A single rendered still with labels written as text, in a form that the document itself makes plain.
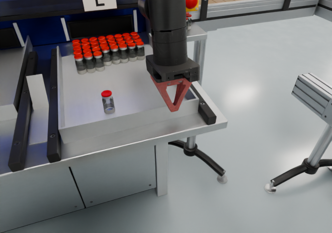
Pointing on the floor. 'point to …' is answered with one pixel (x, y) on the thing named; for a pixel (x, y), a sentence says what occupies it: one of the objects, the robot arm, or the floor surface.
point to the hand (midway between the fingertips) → (173, 107)
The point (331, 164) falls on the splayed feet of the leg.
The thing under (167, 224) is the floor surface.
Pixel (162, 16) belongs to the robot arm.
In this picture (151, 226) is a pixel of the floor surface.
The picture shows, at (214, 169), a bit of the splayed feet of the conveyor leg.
